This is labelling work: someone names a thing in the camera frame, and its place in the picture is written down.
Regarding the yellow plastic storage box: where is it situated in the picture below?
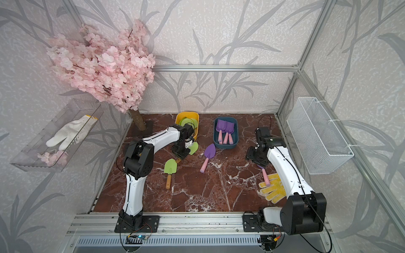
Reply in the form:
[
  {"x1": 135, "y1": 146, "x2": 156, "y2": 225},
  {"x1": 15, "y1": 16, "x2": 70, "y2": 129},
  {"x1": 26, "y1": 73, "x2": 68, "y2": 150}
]
[{"x1": 175, "y1": 111, "x2": 199, "y2": 140}]

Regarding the purple shovel pink handle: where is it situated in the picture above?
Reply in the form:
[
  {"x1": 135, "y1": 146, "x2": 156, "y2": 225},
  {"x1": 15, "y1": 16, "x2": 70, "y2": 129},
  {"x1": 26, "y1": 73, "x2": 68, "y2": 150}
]
[
  {"x1": 223, "y1": 121, "x2": 234, "y2": 144},
  {"x1": 216, "y1": 119, "x2": 227, "y2": 144},
  {"x1": 200, "y1": 143, "x2": 216, "y2": 173},
  {"x1": 229, "y1": 133, "x2": 234, "y2": 144},
  {"x1": 258, "y1": 165, "x2": 271, "y2": 187}
]

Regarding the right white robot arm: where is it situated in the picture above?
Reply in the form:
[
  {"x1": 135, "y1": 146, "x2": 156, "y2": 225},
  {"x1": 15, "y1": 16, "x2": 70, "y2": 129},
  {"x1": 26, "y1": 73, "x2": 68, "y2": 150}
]
[{"x1": 246, "y1": 127, "x2": 327, "y2": 235}]

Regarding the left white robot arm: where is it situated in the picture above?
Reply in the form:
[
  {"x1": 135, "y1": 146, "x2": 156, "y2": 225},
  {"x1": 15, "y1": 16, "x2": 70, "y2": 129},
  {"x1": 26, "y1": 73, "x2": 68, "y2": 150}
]
[{"x1": 119, "y1": 124, "x2": 195, "y2": 227}]

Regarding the dark teal storage box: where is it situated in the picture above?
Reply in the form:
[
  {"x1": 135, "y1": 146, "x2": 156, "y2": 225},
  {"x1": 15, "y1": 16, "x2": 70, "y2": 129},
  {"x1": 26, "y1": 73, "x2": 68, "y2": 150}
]
[{"x1": 213, "y1": 117, "x2": 239, "y2": 149}]

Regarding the yellow dotted work glove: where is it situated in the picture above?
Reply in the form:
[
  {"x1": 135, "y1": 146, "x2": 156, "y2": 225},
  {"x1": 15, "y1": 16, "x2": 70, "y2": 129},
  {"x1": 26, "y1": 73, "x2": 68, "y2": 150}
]
[{"x1": 258, "y1": 174, "x2": 286, "y2": 204}]

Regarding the pink cherry blossom tree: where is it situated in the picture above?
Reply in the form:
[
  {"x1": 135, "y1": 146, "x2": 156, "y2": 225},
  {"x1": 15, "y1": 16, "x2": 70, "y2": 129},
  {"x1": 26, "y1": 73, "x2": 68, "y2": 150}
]
[{"x1": 46, "y1": 21, "x2": 156, "y2": 131}]

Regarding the white cotton glove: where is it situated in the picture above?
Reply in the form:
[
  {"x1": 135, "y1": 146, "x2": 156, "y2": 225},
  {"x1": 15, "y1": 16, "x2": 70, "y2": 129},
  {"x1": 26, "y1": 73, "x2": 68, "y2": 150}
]
[{"x1": 46, "y1": 115, "x2": 98, "y2": 151}]

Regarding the white wire mesh basket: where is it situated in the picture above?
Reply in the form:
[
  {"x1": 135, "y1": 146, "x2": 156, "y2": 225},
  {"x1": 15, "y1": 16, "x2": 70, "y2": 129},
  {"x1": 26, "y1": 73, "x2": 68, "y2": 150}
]
[{"x1": 287, "y1": 97, "x2": 354, "y2": 175}]

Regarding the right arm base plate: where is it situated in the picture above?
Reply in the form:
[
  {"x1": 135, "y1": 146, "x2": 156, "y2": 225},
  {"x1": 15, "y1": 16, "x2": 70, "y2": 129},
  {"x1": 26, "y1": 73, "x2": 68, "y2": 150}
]
[{"x1": 242, "y1": 211, "x2": 284, "y2": 233}]

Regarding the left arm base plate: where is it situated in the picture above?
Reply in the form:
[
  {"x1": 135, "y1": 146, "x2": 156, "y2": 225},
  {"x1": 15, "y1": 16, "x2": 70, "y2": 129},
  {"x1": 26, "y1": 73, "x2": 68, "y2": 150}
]
[{"x1": 114, "y1": 216, "x2": 160, "y2": 234}]

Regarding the clear acrylic wall shelf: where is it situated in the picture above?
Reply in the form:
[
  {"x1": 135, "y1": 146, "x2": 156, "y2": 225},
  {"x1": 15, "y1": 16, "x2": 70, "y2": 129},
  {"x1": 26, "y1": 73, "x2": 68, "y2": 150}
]
[{"x1": 11, "y1": 99, "x2": 103, "y2": 173}]

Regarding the aluminium front rail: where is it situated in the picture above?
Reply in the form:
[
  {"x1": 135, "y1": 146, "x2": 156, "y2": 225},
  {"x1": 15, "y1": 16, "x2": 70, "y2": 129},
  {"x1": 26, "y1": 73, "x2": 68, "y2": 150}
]
[{"x1": 66, "y1": 212, "x2": 333, "y2": 236}]

